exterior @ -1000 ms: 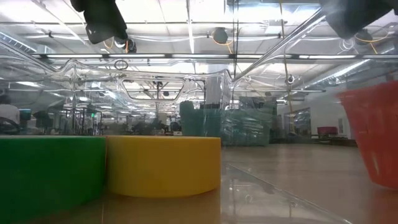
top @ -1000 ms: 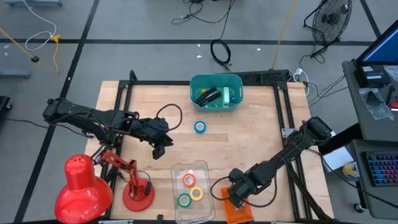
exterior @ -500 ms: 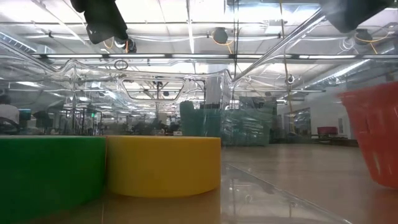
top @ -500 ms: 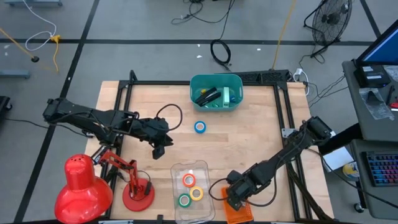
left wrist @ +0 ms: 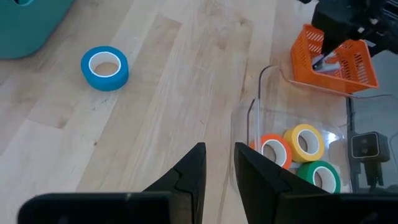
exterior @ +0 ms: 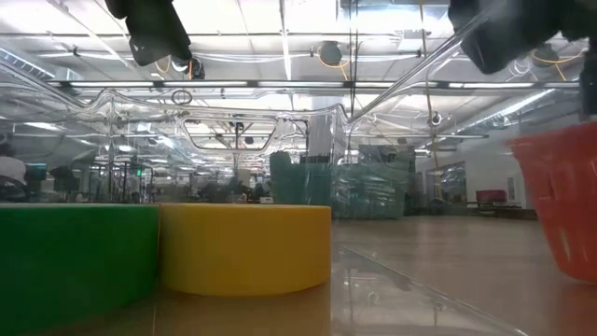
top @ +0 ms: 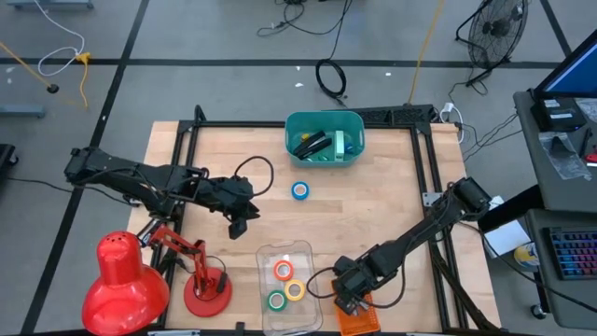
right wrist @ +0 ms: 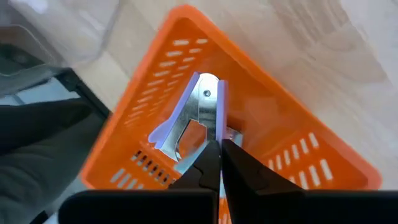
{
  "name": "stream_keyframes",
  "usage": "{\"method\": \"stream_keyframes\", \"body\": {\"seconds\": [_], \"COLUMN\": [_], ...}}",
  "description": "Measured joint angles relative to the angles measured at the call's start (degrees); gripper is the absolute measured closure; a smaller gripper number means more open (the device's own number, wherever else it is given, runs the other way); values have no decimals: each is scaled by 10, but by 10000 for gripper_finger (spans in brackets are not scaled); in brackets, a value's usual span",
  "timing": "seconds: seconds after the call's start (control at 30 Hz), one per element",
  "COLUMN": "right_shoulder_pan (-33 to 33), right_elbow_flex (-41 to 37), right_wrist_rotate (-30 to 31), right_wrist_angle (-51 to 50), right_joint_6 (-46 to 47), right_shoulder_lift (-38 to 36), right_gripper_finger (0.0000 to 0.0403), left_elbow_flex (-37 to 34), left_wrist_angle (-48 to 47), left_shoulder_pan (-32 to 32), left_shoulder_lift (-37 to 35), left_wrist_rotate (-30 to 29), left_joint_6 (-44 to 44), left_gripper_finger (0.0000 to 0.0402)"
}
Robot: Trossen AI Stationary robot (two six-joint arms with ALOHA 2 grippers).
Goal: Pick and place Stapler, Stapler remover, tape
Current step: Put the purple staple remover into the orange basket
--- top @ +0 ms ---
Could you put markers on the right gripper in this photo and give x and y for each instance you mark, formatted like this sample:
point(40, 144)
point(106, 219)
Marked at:
point(354, 277)

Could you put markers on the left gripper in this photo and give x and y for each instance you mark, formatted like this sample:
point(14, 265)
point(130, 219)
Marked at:
point(228, 196)

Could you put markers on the yellow tape roll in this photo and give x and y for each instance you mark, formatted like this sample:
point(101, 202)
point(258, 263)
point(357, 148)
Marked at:
point(303, 290)

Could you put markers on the orange tape roll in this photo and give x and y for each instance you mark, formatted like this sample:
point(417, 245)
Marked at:
point(275, 270)

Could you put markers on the green tape roll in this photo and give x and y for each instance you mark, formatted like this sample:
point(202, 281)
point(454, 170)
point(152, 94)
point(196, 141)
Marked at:
point(269, 301)

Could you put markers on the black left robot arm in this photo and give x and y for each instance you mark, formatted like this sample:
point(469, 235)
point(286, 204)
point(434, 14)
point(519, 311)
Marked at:
point(116, 172)

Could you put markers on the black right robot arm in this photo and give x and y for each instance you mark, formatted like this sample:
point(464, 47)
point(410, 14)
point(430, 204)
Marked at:
point(420, 233)

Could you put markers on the blue tape roll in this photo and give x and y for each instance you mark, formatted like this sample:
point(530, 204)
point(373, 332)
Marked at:
point(293, 191)

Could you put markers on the black stapler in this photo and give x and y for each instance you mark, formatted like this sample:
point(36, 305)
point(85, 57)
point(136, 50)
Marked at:
point(311, 141)
point(317, 148)

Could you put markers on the pale mint stapler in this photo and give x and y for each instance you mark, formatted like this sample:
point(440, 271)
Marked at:
point(339, 145)

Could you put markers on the orange mesh basket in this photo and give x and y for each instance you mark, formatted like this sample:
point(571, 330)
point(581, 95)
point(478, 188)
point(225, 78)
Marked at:
point(359, 324)

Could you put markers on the clear plastic container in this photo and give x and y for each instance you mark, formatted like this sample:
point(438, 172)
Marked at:
point(303, 322)

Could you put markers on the teal plastic bin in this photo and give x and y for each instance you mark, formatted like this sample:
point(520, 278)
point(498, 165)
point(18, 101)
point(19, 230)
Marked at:
point(303, 122)

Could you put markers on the red desk lamp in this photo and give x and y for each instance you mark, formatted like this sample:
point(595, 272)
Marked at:
point(126, 289)

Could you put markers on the white paper sheet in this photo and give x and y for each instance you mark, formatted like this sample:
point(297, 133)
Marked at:
point(506, 238)

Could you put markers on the white paper label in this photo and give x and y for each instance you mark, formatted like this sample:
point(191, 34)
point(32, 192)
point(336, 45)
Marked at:
point(498, 203)

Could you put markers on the black perforated plate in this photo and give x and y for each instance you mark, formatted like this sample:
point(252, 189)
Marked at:
point(396, 114)

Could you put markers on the round yellow blue object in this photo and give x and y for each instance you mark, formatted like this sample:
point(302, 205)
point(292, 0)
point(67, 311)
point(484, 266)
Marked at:
point(527, 256)

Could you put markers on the black caster wheel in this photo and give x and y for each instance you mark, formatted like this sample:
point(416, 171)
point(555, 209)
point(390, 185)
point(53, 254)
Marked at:
point(537, 311)

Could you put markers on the grey cart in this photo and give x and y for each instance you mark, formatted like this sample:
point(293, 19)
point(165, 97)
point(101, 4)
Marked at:
point(545, 298)

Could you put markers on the white power adapter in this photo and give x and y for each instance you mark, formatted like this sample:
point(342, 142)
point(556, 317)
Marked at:
point(448, 108)

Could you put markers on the grey desk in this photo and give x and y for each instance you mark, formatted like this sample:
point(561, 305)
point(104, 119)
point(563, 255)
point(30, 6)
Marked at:
point(555, 191)

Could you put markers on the backlit keyboard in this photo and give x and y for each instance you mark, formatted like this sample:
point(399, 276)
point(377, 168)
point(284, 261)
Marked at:
point(576, 254)

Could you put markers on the clear plastic bag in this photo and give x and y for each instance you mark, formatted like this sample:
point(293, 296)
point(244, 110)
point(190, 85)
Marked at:
point(566, 158)

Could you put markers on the grey metal stand foot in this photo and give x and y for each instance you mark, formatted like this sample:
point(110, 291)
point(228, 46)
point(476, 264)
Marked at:
point(46, 4)
point(21, 111)

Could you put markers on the black mini computer box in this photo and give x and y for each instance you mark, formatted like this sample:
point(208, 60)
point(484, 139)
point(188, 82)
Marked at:
point(557, 116)

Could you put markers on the small red object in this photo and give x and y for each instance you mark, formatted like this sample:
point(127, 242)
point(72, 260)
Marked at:
point(592, 158)

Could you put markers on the yellow rod with black foot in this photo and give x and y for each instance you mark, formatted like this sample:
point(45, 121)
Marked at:
point(28, 66)

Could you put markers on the black pen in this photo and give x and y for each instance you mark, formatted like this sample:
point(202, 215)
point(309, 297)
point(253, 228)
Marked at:
point(586, 141)

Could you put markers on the black floor fan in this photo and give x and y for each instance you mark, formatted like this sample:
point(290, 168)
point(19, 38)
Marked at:
point(496, 28)

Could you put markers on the computer monitor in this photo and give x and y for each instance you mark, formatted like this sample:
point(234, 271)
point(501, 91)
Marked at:
point(573, 70)

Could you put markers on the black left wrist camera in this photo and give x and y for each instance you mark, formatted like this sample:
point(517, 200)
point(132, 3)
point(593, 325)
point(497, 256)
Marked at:
point(237, 229)

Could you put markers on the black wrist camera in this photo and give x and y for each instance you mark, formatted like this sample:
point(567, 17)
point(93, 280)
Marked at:
point(345, 306)
point(237, 229)

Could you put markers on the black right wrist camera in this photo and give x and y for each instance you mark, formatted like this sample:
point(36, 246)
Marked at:
point(345, 306)

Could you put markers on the black aluminium table frame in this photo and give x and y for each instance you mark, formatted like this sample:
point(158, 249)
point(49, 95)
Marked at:
point(233, 124)

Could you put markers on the silver mounting bracket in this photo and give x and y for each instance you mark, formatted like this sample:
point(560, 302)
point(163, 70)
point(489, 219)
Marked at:
point(430, 200)

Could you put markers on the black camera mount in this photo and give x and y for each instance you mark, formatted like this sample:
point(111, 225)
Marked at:
point(240, 328)

